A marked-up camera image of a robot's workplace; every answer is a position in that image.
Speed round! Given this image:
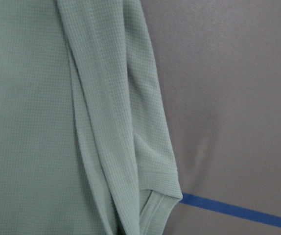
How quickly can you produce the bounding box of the olive green long-sleeve shirt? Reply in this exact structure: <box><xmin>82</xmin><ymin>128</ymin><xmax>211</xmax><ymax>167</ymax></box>
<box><xmin>0</xmin><ymin>0</ymin><xmax>182</xmax><ymax>235</ymax></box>

